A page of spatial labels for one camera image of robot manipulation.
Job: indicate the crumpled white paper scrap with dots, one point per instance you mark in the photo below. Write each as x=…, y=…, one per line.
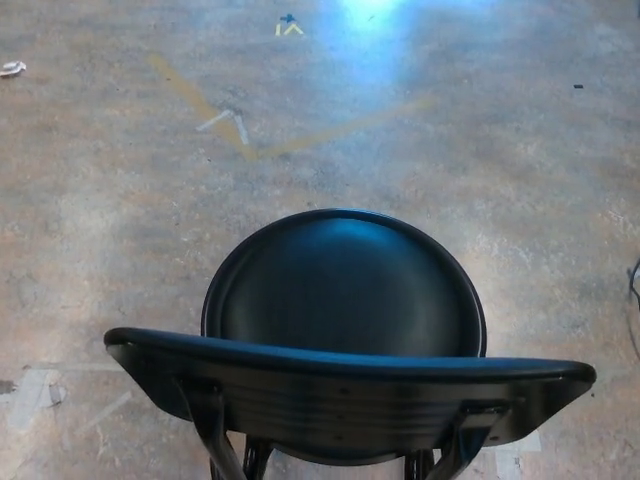
x=12, y=68

